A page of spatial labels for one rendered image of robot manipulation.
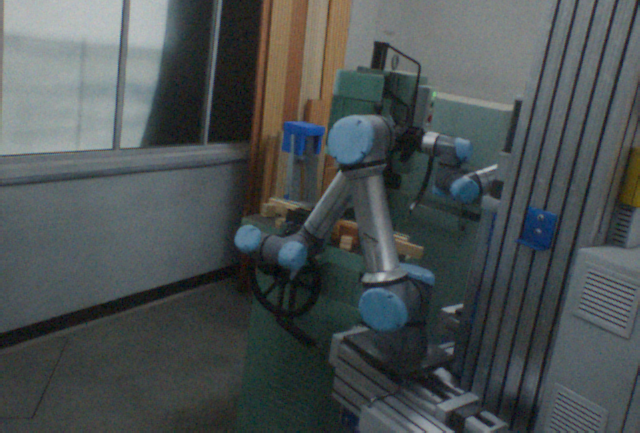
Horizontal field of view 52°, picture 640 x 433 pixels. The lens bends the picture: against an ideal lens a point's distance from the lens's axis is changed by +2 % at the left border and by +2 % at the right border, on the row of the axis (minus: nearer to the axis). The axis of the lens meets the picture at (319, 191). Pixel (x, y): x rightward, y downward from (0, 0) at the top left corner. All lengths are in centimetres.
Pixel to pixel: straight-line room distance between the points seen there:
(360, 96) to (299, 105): 188
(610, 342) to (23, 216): 245
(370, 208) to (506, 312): 45
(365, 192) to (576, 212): 49
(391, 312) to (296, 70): 272
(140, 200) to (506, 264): 227
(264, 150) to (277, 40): 65
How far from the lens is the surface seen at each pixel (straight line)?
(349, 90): 228
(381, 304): 159
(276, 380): 258
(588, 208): 161
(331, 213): 179
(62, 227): 331
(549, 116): 167
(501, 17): 465
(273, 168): 385
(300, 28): 411
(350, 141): 155
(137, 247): 364
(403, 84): 249
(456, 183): 198
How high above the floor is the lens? 160
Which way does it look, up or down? 13 degrees down
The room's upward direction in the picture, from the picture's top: 9 degrees clockwise
